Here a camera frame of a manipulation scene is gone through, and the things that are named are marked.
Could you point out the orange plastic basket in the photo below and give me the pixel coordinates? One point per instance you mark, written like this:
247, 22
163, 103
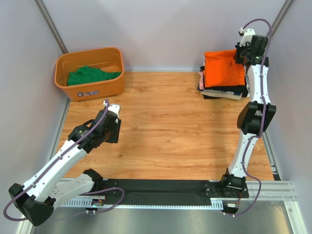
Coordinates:
107, 59

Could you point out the green t shirt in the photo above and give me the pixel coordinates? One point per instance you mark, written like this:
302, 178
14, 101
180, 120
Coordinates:
86, 74

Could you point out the black folded t shirt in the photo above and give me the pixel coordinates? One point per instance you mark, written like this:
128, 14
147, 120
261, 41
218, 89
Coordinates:
237, 89
207, 97

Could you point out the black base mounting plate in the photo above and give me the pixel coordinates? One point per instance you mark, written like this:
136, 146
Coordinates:
172, 192

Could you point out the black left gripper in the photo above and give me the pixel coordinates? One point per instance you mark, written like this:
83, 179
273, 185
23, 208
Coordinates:
114, 139

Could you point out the aluminium corner post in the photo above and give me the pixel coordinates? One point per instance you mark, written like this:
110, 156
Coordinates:
51, 25
277, 22

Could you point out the black bottom folded t shirt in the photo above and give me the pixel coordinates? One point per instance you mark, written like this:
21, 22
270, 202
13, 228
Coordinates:
207, 97

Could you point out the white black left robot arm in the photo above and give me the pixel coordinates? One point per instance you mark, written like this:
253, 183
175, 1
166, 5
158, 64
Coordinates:
38, 197

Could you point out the aluminium left corner post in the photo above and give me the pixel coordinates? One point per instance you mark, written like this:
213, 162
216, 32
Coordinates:
51, 25

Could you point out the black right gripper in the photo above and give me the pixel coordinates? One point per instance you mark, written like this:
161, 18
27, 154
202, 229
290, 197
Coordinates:
238, 48

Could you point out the aluminium right side rail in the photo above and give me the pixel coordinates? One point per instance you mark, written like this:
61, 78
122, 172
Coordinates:
270, 156

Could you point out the aluminium front frame rail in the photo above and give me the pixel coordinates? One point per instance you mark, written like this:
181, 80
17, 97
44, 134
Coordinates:
267, 190

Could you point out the aluminium right corner post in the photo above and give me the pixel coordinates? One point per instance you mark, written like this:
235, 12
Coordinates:
277, 22

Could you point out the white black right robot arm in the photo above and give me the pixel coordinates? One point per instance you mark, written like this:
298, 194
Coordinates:
256, 116

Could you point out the orange t shirt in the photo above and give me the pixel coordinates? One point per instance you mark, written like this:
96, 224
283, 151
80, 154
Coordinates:
222, 70

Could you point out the beige folded t shirt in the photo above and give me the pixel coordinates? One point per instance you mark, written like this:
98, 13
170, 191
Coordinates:
215, 93

